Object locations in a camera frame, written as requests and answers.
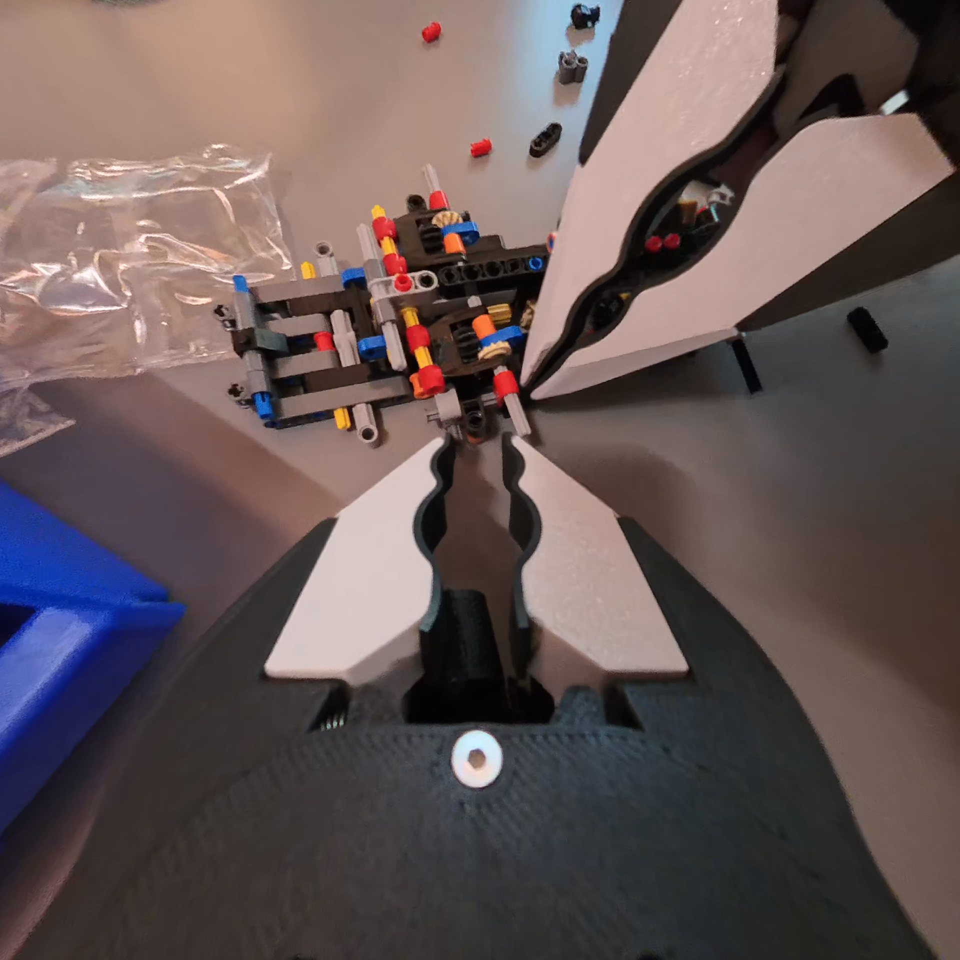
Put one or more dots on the multicolour lego technic assembly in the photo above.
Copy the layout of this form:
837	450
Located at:
480	266

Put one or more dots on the dark grey lego connector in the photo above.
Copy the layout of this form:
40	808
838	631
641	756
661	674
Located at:
574	66

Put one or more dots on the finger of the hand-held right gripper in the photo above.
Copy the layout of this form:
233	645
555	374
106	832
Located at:
787	225
660	97

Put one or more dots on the red lego bush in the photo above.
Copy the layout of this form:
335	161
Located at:
430	31
481	147

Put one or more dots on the large clear plastic bag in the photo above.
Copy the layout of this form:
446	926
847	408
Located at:
150	225

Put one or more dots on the black lego connector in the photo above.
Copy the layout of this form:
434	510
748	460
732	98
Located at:
585	15

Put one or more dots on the short black lego beam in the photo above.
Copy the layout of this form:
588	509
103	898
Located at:
545	139

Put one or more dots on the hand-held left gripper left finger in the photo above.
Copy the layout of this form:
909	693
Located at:
352	592

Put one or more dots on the blue plastic bin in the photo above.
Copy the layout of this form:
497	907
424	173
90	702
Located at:
75	675

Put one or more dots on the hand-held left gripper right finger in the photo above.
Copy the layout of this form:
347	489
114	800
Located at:
600	592

